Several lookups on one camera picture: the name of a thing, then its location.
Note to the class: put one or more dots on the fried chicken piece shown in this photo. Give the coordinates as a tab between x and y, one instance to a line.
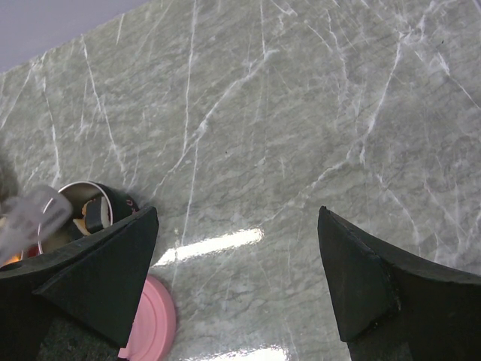
81	226

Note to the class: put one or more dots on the white steel lunch tin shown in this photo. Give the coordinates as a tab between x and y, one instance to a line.
30	252

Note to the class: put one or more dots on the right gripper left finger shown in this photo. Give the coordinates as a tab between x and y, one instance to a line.
78	302

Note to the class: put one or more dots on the dark steel lunch tin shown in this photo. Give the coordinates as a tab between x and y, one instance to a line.
122	205

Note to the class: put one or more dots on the pink round lid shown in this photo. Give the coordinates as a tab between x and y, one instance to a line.
154	326

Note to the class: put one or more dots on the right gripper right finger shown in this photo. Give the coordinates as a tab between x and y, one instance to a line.
390	304

